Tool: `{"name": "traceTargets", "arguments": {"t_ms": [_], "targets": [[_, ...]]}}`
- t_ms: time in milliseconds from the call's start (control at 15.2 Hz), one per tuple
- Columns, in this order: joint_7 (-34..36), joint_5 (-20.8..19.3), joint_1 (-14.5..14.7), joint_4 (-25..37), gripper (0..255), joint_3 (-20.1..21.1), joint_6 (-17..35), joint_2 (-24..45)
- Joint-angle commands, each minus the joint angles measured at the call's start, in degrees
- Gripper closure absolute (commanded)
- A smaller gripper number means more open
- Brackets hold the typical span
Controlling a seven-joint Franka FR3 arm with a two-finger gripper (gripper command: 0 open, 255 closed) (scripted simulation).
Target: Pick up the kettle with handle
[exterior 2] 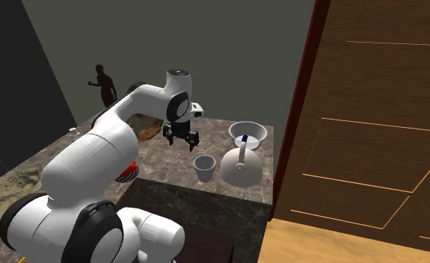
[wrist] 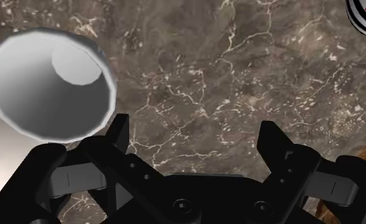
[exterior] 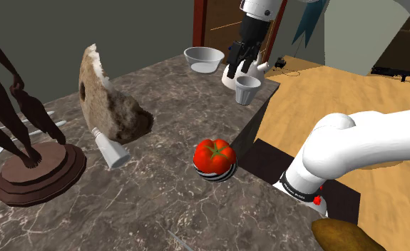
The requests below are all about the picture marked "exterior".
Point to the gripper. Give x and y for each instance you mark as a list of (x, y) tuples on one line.
[(254, 33)]

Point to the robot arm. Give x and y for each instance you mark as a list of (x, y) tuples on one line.
[(350, 139)]

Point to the white teapot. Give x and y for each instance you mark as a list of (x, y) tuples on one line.
[(229, 81)]

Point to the white ribbed cup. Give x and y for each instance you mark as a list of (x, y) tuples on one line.
[(247, 90)]

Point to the teal hanging cloth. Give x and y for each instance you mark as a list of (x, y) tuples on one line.
[(309, 21)]

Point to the red tomato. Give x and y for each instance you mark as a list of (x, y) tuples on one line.
[(214, 156)]

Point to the black white striped bowl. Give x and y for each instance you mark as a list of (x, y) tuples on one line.
[(215, 176)]

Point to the torn brown bread piece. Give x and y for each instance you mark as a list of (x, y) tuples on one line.
[(107, 104)]

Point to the white shaker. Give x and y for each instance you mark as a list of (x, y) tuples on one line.
[(114, 153)]

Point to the long black floor device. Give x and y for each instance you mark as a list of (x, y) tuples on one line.
[(396, 72)]

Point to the brown wooden cabinet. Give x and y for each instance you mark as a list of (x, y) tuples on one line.
[(404, 45)]

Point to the grey knife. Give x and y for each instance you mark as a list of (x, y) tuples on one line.
[(180, 240)]

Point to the silver cutlery piece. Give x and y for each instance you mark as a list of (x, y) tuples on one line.
[(50, 113)]

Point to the brown potato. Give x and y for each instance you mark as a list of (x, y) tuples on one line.
[(340, 238)]

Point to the dark brown figure statue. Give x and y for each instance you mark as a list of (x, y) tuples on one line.
[(34, 170)]

